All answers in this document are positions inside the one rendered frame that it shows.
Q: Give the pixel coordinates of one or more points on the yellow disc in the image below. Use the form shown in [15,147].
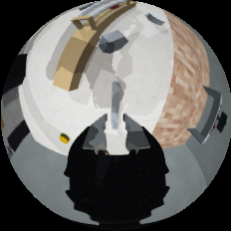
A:
[64,138]

